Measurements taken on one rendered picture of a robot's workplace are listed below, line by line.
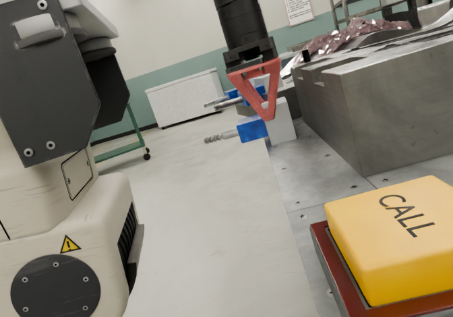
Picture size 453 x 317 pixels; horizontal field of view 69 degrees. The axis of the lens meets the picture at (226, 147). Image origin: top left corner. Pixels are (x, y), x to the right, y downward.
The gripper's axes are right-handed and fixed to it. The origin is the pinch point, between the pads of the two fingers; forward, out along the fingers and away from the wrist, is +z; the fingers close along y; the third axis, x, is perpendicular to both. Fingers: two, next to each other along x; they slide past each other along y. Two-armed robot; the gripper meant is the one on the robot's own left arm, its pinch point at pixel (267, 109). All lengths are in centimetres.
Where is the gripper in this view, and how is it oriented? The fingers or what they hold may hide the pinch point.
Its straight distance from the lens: 47.3
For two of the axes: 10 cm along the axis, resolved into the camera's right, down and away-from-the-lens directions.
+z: 3.0, 9.3, 2.2
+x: -9.5, 2.6, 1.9
